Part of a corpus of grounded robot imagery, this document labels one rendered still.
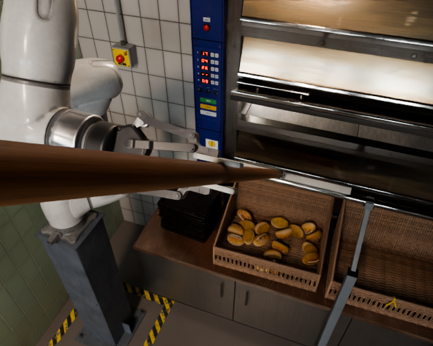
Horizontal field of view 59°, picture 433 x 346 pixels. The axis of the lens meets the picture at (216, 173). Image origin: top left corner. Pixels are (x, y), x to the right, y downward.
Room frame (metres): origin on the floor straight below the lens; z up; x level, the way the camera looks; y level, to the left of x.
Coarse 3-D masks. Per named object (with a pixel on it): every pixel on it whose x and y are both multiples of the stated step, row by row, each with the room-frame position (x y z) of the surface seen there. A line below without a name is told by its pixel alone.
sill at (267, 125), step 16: (256, 128) 1.63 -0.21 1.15; (272, 128) 1.60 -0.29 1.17; (288, 128) 1.58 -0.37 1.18; (304, 128) 1.58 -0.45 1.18; (336, 144) 1.49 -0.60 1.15; (352, 144) 1.47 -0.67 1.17; (368, 144) 1.45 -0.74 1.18; (384, 144) 1.45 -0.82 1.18; (416, 160) 1.37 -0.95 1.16; (432, 160) 1.34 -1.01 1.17
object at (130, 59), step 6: (114, 48) 1.82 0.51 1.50; (120, 48) 1.81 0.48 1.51; (126, 48) 1.80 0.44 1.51; (132, 48) 1.82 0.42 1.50; (114, 54) 1.82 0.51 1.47; (120, 54) 1.80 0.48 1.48; (132, 54) 1.81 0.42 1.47; (114, 60) 1.82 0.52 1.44; (126, 60) 1.79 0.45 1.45; (132, 60) 1.80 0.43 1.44; (126, 66) 1.80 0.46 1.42; (132, 66) 1.80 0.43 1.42
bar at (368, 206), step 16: (320, 192) 1.15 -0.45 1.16; (336, 192) 1.13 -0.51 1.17; (368, 208) 1.07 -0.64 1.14; (384, 208) 1.06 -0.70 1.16; (400, 208) 1.04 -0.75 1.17; (352, 272) 0.89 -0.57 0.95; (352, 288) 0.86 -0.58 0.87; (336, 304) 0.87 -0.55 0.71; (336, 320) 0.86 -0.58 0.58; (320, 336) 0.89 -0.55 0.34
